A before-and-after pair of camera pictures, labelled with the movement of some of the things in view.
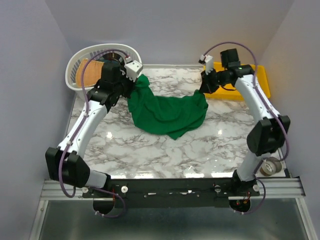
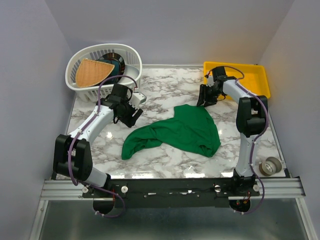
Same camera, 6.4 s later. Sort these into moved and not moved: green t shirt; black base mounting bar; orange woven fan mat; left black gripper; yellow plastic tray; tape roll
Moved: left black gripper; green t shirt
Not moved: yellow plastic tray; orange woven fan mat; tape roll; black base mounting bar
